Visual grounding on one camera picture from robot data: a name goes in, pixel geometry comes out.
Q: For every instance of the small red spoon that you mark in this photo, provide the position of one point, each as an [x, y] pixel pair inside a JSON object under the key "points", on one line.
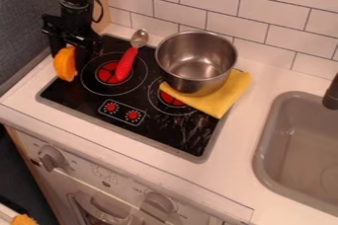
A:
{"points": [[127, 62]]}

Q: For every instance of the silver pot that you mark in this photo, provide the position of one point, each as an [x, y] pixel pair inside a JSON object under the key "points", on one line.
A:
{"points": [[196, 64]]}

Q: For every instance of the orange toy slice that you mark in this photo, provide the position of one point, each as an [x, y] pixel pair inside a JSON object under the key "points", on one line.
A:
{"points": [[65, 64]]}

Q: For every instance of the tap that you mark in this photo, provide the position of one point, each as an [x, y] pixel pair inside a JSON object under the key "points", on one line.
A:
{"points": [[332, 95]]}

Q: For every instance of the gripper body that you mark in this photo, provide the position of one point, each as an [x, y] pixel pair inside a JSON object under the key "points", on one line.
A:
{"points": [[72, 26]]}

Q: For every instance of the yellow cloth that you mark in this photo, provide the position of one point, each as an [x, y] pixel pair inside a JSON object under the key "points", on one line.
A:
{"points": [[222, 99]]}

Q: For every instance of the toy sink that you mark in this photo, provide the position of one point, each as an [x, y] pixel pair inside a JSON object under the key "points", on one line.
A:
{"points": [[303, 153]]}

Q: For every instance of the toy stove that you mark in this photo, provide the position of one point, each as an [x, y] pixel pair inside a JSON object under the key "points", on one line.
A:
{"points": [[145, 117]]}

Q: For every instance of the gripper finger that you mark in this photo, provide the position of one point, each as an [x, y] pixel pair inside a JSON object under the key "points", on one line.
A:
{"points": [[56, 45], [84, 57]]}

